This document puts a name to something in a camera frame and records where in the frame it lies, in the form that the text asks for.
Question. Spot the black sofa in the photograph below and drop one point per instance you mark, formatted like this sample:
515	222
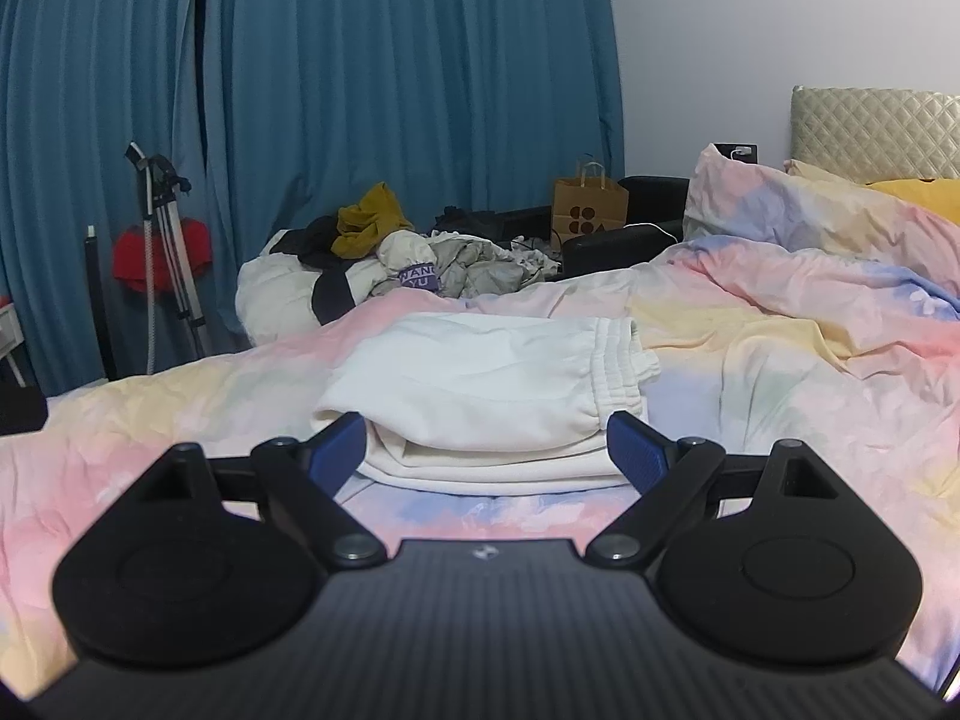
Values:
637	247

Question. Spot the yellow pillow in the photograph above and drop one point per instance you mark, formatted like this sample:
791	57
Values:
922	199

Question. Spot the red garment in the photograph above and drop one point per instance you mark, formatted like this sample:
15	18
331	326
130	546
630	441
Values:
131	259

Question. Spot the pastel tie-dye duvet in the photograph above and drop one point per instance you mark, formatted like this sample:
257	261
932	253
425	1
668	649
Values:
787	360

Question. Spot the white pants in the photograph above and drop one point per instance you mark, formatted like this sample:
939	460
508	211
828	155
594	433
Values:
480	382

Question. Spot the garment steamer stand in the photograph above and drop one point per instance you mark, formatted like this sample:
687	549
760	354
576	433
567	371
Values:
169	240

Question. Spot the white garment with purple label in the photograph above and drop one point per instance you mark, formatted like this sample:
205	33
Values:
409	255

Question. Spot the beige quilted headboard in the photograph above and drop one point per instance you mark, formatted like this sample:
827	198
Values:
877	127

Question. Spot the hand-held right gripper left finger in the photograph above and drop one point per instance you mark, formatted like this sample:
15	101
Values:
341	442

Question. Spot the grey crumpled garment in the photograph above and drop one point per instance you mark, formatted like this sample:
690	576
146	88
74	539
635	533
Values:
487	266

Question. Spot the brown paper bag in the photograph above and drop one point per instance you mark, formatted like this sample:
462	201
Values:
589	210

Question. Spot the mustard yellow garment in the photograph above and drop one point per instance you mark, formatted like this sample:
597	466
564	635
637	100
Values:
371	221

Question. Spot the blue curtain panel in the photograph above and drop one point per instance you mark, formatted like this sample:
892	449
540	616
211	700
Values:
412	75
75	75

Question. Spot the black garment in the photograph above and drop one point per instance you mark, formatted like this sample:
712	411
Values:
480	221
319	244

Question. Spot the white vanity desk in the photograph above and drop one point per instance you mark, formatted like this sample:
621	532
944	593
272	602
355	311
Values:
7	337

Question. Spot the black wall outlet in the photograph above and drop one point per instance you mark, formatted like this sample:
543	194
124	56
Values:
731	152

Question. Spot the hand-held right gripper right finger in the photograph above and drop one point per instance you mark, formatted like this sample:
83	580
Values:
637	450

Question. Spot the white puffy jacket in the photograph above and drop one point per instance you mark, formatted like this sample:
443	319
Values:
277	292

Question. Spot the pastel tie-dye pillow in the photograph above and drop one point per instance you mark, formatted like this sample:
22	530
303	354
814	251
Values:
765	195

